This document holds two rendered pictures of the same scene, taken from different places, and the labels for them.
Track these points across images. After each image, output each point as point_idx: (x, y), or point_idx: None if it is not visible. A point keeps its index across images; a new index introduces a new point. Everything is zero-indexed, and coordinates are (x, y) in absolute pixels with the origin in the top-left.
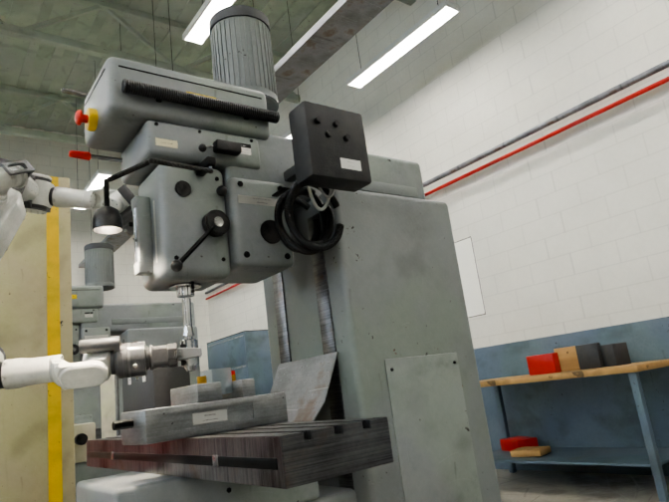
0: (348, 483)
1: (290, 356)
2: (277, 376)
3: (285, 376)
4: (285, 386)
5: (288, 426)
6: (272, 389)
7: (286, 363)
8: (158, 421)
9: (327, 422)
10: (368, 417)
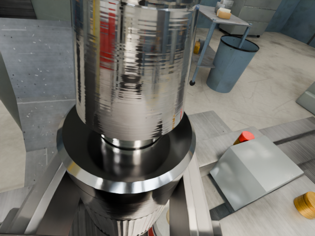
0: None
1: (33, 8)
2: (6, 43)
3: (39, 46)
4: (56, 65)
5: (302, 155)
6: (11, 68)
7: (20, 19)
8: None
9: (298, 134)
10: (303, 119)
